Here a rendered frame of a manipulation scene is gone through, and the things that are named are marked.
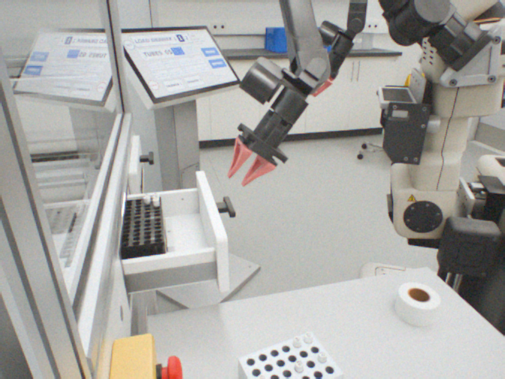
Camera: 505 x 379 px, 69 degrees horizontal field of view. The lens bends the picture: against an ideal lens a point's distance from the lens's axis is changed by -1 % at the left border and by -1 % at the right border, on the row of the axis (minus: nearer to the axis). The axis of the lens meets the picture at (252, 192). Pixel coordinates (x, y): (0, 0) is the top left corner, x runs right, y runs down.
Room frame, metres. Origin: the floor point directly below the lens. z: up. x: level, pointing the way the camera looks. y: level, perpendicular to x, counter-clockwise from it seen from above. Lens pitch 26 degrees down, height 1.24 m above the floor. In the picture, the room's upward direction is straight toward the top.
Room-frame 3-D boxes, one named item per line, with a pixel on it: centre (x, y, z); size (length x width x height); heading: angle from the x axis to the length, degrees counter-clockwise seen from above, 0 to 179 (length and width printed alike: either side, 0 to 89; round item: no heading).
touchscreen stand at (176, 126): (1.58, 0.29, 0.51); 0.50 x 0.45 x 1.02; 55
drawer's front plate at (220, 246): (0.63, 0.08, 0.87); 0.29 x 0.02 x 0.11; 14
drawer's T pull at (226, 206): (0.64, 0.06, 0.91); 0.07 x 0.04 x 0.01; 14
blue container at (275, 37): (4.15, -0.47, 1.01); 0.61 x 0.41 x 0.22; 104
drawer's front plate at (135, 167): (0.90, 0.30, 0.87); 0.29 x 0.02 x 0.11; 14
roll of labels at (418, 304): (0.51, -0.29, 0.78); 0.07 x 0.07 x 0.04
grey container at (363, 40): (4.38, -1.08, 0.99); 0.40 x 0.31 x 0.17; 104
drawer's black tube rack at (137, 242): (0.58, 0.28, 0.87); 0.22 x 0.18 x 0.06; 104
